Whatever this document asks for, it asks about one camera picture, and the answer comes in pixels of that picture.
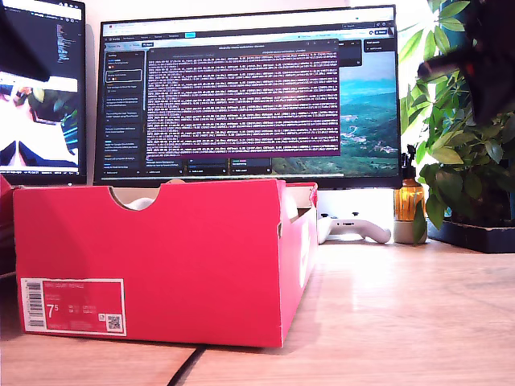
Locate red cardboard shoebox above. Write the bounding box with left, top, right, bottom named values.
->
left=0, top=175, right=319, bottom=349

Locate green leafy houseplant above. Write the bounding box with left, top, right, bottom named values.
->
left=398, top=0, right=515, bottom=230

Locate amber pump bottle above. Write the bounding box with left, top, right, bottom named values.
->
left=393, top=144, right=428, bottom=245

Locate black plant pot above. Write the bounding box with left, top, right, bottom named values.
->
left=426, top=219, right=515, bottom=254

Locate white game controller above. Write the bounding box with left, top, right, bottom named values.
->
left=317, top=211, right=392, bottom=245

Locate wide black computer monitor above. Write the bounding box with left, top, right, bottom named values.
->
left=93, top=4, right=403, bottom=190

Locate narrow black computer monitor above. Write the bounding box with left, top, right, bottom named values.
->
left=0, top=0, right=88, bottom=186

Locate black cable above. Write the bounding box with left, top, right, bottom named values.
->
left=167, top=346, right=207, bottom=386

